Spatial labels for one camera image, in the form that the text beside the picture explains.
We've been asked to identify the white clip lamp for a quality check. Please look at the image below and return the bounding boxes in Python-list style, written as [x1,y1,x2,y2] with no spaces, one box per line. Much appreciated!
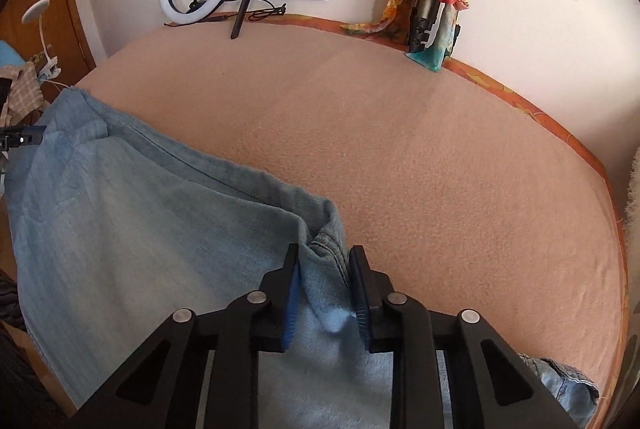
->
[22,0,63,80]

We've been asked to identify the black ring light cable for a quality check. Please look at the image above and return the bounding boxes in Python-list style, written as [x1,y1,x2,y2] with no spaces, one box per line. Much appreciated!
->
[162,4,286,27]

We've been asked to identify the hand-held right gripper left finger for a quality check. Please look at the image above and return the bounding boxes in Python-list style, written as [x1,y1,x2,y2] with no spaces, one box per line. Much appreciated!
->
[65,244,301,429]

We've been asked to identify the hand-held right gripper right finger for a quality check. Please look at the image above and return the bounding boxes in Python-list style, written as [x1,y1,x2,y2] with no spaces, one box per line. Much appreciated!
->
[348,245,581,429]

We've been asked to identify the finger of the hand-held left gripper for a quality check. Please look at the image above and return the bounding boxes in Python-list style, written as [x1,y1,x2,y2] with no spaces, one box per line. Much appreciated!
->
[0,125,47,150]

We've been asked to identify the light blue denim pants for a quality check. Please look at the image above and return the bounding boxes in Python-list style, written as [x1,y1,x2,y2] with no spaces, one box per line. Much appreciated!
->
[2,86,601,429]

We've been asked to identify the checked beige cloth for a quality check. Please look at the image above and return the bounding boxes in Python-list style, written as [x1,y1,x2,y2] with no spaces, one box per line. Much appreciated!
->
[0,59,61,124]

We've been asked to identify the orange floral bedsheet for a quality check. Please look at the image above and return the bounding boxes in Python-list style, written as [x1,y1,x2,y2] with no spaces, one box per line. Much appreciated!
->
[165,11,631,410]

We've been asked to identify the beige blanket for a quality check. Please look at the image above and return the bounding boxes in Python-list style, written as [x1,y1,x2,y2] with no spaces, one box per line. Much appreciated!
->
[72,16,628,410]

